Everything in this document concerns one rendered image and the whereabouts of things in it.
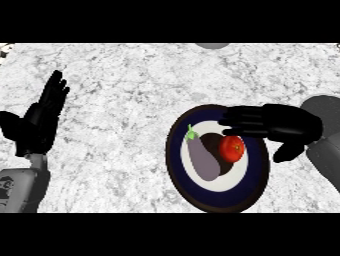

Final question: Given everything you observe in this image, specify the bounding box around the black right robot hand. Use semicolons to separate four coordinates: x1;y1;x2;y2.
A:
217;103;325;164

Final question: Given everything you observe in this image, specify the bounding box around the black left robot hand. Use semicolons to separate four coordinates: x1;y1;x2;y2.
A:
0;69;73;158

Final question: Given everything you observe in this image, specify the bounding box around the dark grey pan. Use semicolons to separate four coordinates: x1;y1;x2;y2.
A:
299;94;340;138

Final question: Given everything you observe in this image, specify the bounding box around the red tomato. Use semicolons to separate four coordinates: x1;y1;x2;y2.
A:
219;134;247;164

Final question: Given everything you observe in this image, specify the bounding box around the dark blue white plate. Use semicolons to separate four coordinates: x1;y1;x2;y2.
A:
164;103;272;214

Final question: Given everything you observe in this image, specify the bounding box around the purple eggplant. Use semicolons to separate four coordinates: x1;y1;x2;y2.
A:
184;123;223;182

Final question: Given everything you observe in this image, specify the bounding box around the grey round object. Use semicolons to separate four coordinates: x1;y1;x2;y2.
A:
194;42;232;51

